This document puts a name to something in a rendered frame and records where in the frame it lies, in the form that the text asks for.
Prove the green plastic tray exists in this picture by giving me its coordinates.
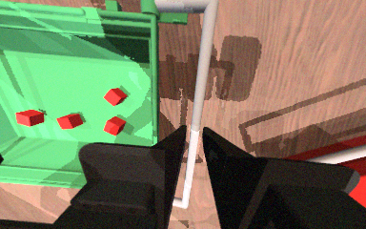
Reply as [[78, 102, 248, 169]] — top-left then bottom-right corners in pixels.
[[0, 0, 188, 189]]

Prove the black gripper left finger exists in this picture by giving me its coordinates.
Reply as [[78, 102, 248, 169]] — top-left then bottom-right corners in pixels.
[[78, 125, 187, 229]]

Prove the small red block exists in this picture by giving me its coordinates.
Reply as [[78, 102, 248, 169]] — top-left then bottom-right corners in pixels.
[[56, 114, 83, 129], [104, 116, 127, 136], [16, 110, 45, 127], [104, 88, 127, 107]]

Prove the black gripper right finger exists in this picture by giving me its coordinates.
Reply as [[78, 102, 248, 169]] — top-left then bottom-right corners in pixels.
[[202, 127, 360, 229]]

